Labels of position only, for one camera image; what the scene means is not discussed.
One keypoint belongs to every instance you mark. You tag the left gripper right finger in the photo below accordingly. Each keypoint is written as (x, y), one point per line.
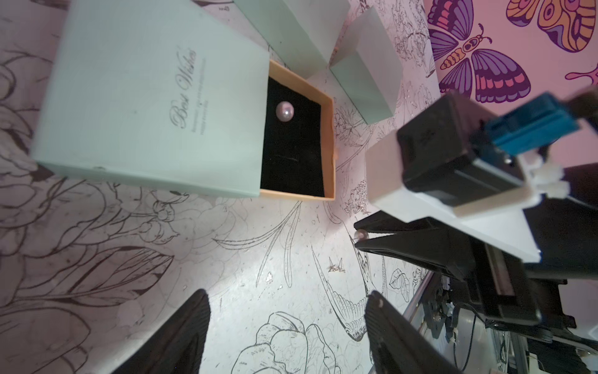
(396, 346)

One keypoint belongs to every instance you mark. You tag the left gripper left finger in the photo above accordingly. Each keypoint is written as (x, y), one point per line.
(178, 345)

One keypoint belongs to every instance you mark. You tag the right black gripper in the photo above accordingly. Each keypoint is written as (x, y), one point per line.
(552, 300)

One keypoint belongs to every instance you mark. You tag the pearl earring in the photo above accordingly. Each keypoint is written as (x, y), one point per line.
(285, 111)
(361, 235)

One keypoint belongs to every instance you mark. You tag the mint jewelry box right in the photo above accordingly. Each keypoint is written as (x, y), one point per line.
(368, 68)

